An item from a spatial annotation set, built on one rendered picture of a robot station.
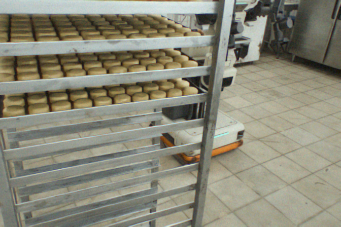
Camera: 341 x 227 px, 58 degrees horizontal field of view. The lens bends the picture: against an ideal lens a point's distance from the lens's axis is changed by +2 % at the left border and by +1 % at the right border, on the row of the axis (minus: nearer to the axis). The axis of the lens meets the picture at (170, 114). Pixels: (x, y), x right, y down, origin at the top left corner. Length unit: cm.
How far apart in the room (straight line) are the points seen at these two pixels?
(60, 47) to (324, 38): 498
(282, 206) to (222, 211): 45
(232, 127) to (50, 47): 208
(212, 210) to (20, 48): 174
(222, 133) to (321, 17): 338
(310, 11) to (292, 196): 370
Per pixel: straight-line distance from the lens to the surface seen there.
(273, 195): 248
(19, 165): 142
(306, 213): 244
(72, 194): 99
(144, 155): 98
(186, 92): 98
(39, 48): 78
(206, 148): 103
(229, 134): 264
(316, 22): 557
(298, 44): 575
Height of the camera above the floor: 152
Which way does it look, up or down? 27 degrees down
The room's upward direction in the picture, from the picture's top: 4 degrees clockwise
